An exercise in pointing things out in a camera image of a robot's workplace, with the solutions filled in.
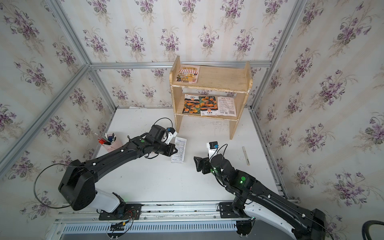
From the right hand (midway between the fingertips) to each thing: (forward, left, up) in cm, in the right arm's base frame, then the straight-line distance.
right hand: (202, 157), depth 73 cm
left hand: (+5, +13, -5) cm, 15 cm away
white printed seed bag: (+33, -15, +4) cm, 36 cm away
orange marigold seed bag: (+34, -4, +3) cm, 34 cm away
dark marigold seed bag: (+35, +6, +4) cm, 35 cm away
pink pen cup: (+14, +57, -9) cm, 59 cm away
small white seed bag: (+4, +13, -9) cm, 17 cm away
